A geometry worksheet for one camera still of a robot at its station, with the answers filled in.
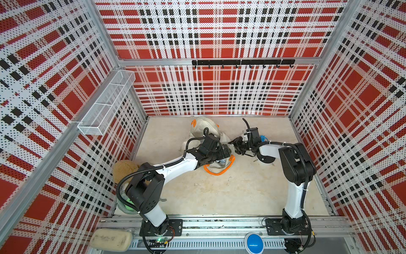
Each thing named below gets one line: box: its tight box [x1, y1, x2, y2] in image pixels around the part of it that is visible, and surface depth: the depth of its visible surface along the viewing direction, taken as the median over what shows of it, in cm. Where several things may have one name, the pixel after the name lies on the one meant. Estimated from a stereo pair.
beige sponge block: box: [89, 228, 133, 252], surface depth 69 cm
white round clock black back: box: [255, 144, 280, 165], surface depth 75 cm
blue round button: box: [246, 233, 264, 254], surface depth 70 cm
